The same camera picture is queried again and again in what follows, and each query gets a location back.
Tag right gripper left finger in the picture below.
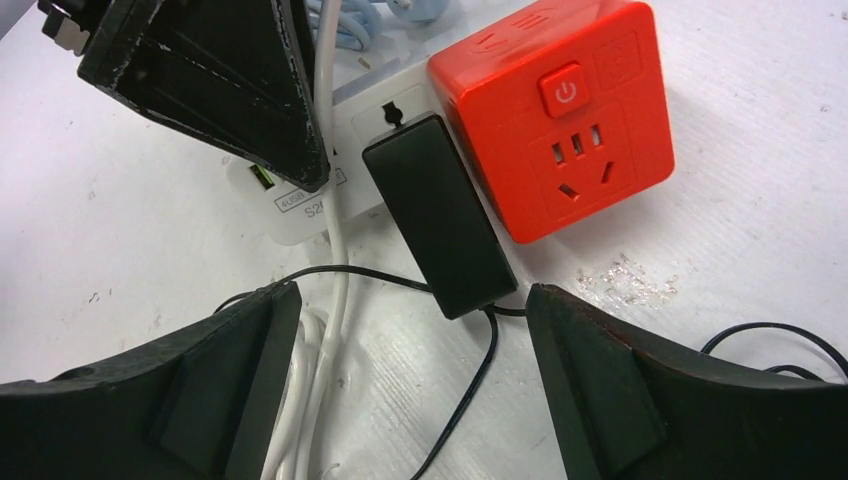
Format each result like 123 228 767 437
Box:
1 283 302 479

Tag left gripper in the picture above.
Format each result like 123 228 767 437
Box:
38 0 330 192

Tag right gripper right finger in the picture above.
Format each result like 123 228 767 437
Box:
526 284 847 479

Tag white cord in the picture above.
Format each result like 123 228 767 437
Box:
261 0 352 480

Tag white power strip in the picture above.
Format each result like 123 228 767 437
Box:
226 59 443 246

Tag black power adapter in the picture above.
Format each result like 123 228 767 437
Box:
362 113 518 319

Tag thin black cable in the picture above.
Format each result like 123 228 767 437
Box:
213 264 848 480

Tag red pink plug adapter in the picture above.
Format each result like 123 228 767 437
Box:
427 1 675 244

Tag light blue coiled cord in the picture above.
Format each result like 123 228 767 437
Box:
305 0 452 53

